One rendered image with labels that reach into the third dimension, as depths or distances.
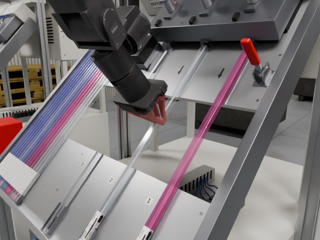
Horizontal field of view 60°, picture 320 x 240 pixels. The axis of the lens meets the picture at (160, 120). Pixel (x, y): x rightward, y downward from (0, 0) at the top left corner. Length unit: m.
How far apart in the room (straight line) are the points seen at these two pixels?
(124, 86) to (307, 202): 0.55
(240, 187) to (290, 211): 0.48
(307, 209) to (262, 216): 0.13
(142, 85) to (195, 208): 0.22
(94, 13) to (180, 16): 0.35
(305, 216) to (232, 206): 0.39
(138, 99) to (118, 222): 0.22
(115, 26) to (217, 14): 0.29
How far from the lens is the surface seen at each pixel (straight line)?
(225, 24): 0.62
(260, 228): 0.83
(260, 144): 0.49
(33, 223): 0.65
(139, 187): 0.53
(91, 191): 0.60
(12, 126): 1.27
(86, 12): 0.40
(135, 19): 0.51
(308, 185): 0.78
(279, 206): 0.94
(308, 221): 0.82
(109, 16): 0.42
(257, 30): 0.60
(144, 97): 0.50
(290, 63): 0.55
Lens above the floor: 1.08
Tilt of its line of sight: 15 degrees down
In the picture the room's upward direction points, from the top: straight up
